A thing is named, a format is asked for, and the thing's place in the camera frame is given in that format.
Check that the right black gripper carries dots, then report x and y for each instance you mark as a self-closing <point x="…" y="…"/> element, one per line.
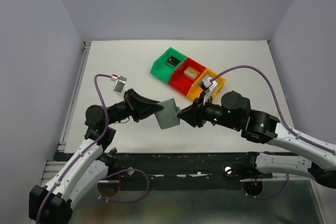
<point x="193" y="115"/>

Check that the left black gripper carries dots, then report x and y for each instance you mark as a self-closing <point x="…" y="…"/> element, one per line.
<point x="138" y="106"/>

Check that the grey-green card holder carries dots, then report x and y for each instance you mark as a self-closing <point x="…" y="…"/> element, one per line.
<point x="167" y="117"/>

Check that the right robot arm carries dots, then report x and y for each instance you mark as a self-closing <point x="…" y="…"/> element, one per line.
<point x="312" y="158"/>

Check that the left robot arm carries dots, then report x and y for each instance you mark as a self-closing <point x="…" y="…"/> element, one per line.
<point x="56" y="200"/>

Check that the tan card in red bin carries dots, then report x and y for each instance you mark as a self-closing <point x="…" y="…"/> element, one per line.
<point x="191" y="73"/>

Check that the black card in green bin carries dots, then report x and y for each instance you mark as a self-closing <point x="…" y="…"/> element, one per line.
<point x="172" y="62"/>

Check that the yellow plastic bin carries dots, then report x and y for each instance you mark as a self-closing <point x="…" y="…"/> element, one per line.
<point x="195" y="90"/>

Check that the red plastic bin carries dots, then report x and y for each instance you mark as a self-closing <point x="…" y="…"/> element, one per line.
<point x="180" y="81"/>

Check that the green plastic bin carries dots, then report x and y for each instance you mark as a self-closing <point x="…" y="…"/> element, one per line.
<point x="161" y="70"/>

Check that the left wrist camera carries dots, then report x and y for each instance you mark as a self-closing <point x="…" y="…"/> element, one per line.
<point x="119" y="83"/>

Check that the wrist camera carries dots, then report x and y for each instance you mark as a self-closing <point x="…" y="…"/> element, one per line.
<point x="208" y="86"/>
<point x="119" y="83"/>

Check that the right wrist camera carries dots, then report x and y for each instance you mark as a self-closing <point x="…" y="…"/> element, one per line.
<point x="208" y="86"/>

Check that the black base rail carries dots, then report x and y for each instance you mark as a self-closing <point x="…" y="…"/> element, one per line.
<point x="184" y="171"/>

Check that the aluminium side rail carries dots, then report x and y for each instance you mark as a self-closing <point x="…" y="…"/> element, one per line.
<point x="65" y="130"/>

